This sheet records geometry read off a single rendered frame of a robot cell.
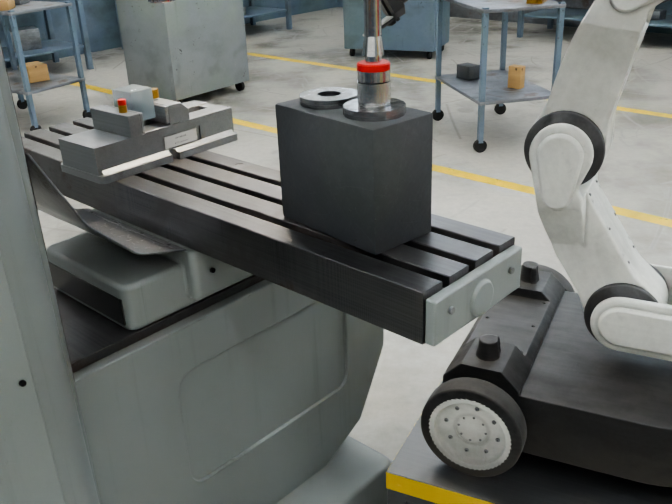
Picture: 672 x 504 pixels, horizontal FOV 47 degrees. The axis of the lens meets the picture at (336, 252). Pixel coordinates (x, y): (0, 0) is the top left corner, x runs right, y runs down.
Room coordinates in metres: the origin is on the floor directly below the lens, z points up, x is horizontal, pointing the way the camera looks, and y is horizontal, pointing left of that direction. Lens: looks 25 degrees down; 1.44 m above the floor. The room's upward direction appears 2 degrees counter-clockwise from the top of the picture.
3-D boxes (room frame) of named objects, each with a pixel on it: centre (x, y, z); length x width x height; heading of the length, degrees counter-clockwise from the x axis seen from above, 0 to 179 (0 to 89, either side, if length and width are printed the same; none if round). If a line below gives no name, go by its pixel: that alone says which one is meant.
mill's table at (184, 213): (1.37, 0.24, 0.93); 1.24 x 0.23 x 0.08; 46
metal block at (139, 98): (1.51, 0.39, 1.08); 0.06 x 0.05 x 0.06; 49
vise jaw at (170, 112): (1.55, 0.35, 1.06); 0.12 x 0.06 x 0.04; 49
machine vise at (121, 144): (1.53, 0.37, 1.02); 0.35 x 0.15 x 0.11; 139
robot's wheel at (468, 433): (1.19, -0.25, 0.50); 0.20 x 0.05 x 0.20; 63
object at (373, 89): (1.08, -0.06, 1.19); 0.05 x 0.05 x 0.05
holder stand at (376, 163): (1.12, -0.03, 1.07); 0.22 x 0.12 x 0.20; 40
